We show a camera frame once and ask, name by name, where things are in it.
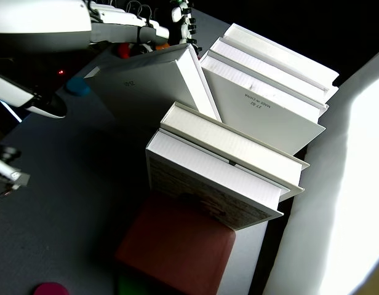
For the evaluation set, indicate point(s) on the red flat book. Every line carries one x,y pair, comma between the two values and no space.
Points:
177,246

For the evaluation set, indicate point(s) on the green toy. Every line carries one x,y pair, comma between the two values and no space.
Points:
131,287

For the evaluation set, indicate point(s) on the grey Fashion India book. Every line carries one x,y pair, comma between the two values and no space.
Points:
146,80

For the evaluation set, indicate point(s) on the grey table cloth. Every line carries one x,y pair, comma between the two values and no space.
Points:
69,184

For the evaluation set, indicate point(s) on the red toy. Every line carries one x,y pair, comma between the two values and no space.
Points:
125,50

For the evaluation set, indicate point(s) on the blue round toy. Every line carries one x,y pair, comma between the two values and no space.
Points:
78,86

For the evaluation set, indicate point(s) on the pink round toy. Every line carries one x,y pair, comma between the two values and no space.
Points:
51,289

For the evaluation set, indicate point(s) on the large white hardcover book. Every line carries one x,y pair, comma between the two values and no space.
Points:
260,123

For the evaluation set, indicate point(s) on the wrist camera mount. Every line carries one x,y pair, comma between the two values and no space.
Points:
8,175

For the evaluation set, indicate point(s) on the white book with patterned cover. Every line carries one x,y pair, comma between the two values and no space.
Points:
208,172

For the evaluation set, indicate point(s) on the orange toy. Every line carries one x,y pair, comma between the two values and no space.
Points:
162,47

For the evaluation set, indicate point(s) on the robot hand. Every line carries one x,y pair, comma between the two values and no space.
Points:
176,13
38,18

